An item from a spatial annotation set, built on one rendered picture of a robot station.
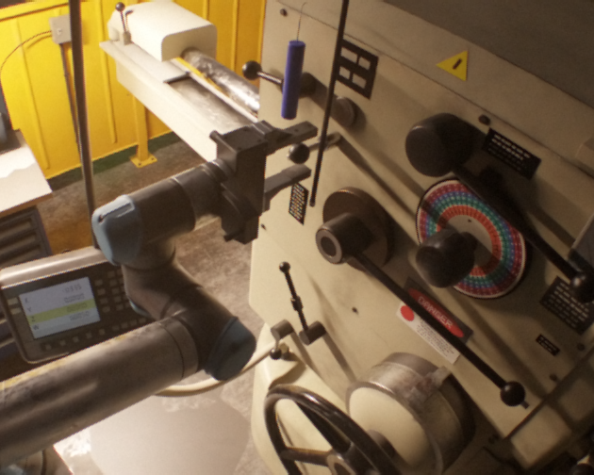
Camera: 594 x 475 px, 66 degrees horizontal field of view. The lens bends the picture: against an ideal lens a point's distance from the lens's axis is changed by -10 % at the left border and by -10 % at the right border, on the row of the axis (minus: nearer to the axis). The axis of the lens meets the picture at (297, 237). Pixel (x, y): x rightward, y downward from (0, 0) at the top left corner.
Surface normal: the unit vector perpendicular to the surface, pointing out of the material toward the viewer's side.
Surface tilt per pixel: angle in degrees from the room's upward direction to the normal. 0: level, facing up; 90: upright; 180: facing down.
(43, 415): 46
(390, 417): 60
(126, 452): 0
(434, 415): 21
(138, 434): 0
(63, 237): 0
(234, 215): 90
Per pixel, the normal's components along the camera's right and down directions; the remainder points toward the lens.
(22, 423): 0.73, -0.23
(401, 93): -0.75, 0.40
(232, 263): 0.11, -0.71
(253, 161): 0.65, 0.58
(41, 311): 0.45, 0.39
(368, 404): -0.84, -0.11
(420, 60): -0.45, -0.22
